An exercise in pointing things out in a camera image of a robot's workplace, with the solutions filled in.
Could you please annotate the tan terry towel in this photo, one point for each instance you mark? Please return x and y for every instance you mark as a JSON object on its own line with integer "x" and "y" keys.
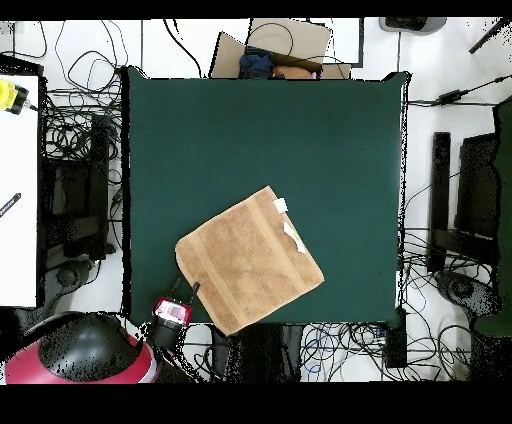
{"x": 248, "y": 260}

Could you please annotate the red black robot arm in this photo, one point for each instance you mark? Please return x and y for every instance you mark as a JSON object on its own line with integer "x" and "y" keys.
{"x": 88, "y": 348}

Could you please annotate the black flat bar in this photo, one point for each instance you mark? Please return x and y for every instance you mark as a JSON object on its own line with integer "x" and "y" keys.
{"x": 440, "y": 180}

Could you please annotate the grey stand foot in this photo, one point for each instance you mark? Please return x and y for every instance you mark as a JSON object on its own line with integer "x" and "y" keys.
{"x": 68, "y": 276}
{"x": 460, "y": 288}

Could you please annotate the dark green table cloth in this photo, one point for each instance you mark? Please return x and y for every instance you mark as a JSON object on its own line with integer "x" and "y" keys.
{"x": 200, "y": 140}

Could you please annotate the white desk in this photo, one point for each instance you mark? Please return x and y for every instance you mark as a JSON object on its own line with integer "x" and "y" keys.
{"x": 18, "y": 248}

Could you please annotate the black marker pen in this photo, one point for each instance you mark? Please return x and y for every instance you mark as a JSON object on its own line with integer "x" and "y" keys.
{"x": 11, "y": 203}

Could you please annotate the navy blue garment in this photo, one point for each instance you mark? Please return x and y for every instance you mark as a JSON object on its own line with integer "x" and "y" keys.
{"x": 256, "y": 64}

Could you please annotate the orange garment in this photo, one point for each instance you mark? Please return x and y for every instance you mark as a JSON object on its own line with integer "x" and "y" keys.
{"x": 292, "y": 72}

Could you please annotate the yellow and black tool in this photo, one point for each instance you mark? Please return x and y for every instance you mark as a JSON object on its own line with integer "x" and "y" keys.
{"x": 6, "y": 96}

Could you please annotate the brown cardboard box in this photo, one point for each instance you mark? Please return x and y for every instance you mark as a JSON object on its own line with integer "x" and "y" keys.
{"x": 296, "y": 38}

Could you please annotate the black square panel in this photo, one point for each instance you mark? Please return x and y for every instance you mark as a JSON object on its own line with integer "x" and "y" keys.
{"x": 478, "y": 184}

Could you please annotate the black power adapter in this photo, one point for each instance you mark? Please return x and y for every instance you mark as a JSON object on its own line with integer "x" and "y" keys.
{"x": 452, "y": 96}

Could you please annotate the green cloth on side table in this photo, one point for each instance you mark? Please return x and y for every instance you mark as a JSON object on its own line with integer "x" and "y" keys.
{"x": 506, "y": 180}

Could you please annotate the person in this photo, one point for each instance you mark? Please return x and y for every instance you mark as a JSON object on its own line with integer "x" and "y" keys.
{"x": 412, "y": 24}

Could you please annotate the black slanted rod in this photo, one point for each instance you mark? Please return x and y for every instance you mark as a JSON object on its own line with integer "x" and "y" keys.
{"x": 488, "y": 38}

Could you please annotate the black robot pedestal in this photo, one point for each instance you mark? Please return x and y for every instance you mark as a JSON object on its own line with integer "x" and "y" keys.
{"x": 260, "y": 356}

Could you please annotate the black metal stand frame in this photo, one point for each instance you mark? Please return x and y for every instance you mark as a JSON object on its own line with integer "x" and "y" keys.
{"x": 100, "y": 160}

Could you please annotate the white board with grey frame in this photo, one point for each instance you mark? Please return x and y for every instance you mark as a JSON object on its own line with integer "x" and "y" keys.
{"x": 344, "y": 40}

